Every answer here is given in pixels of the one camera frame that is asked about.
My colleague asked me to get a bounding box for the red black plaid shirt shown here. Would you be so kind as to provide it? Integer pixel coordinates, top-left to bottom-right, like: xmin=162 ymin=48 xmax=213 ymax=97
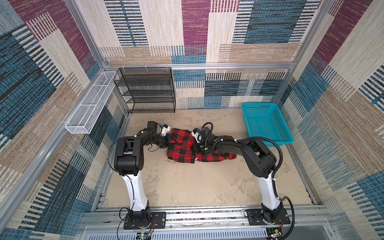
xmin=167 ymin=129 xmax=237 ymax=164

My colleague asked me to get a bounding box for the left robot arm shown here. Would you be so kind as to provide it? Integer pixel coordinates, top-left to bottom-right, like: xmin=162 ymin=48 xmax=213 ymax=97
xmin=114 ymin=129 xmax=171 ymax=230

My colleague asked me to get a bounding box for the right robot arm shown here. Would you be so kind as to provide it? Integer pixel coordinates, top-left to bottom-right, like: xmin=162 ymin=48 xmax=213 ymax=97
xmin=194 ymin=137 xmax=284 ymax=224

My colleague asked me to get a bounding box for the teal plastic basket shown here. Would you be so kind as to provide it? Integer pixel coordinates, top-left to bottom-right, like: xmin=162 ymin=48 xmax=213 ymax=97
xmin=242 ymin=103 xmax=294 ymax=146

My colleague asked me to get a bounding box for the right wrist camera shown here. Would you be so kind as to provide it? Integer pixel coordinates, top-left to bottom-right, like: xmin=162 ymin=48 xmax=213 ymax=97
xmin=191 ymin=127 xmax=213 ymax=144

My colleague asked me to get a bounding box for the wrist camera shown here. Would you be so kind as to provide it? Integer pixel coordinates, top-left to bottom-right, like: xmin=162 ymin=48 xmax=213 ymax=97
xmin=191 ymin=127 xmax=213 ymax=144
xmin=147 ymin=121 xmax=171 ymax=137

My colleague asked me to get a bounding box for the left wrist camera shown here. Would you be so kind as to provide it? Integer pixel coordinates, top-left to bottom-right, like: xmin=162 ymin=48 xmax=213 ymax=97
xmin=147 ymin=121 xmax=171 ymax=137

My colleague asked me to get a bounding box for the black wire shelf rack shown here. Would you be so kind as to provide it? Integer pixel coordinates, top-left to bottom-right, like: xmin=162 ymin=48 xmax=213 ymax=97
xmin=115 ymin=67 xmax=176 ymax=114

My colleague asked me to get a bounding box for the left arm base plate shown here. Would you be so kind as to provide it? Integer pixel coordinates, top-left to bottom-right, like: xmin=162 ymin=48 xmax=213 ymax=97
xmin=123 ymin=211 xmax=167 ymax=230

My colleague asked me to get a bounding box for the white wire mesh tray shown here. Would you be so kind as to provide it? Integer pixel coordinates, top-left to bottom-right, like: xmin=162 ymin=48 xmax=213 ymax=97
xmin=65 ymin=72 xmax=117 ymax=135

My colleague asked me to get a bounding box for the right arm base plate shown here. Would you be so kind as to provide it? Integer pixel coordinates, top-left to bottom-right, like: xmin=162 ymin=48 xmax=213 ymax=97
xmin=244 ymin=208 xmax=291 ymax=226

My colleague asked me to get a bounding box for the aluminium mounting rail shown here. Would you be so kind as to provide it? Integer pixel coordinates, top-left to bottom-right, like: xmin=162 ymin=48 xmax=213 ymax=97
xmin=75 ymin=203 xmax=341 ymax=240

